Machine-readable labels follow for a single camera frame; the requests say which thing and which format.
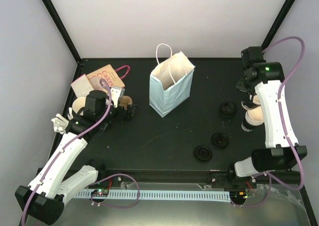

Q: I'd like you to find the right paper cup stack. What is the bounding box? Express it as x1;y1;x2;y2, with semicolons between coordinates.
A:
241;106;264;132

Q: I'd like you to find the light blue paper bag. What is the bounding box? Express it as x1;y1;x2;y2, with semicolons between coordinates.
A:
149;43;195;117

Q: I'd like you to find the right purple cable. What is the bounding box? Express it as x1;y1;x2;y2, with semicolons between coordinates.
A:
261;36;306;191

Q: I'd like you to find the light blue slotted cable duct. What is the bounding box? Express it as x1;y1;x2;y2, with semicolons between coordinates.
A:
74;189;231;203

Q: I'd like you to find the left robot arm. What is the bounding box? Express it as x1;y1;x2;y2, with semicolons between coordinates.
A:
14;87;137;226

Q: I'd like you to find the left paper cup stack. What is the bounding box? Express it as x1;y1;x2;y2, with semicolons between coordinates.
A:
72;97;86;116

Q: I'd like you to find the single paper coffee cup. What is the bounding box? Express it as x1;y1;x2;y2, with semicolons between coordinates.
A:
241;94;261;110

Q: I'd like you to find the black right frame post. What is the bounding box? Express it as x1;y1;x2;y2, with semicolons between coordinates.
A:
261;0;296;50

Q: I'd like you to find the purple cable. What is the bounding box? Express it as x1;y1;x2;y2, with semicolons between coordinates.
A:
20;78;113;226
261;36;306;191

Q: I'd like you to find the paper cup stack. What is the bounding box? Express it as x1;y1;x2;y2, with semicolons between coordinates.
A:
241;106;264;132
72;97;86;116

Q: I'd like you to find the white pink-edged napkin pack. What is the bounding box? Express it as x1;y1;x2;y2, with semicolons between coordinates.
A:
71;74;94;98

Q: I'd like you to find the black left frame post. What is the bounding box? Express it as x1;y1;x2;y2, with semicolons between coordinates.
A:
42;0;81;63

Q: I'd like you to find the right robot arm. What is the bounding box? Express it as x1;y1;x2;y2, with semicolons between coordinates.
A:
234;46;308;177

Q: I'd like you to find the black coffee lid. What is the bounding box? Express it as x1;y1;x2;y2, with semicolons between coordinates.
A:
193;146;212;164
211;132;229;149
220;101;237;118

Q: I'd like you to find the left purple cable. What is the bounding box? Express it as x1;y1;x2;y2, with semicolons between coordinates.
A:
20;78;113;226

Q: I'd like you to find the black frame post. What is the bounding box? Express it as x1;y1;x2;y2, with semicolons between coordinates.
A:
261;0;296;50
42;0;81;63

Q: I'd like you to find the brown Cakes paper bag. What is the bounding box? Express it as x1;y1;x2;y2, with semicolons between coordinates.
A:
86;64;131;91

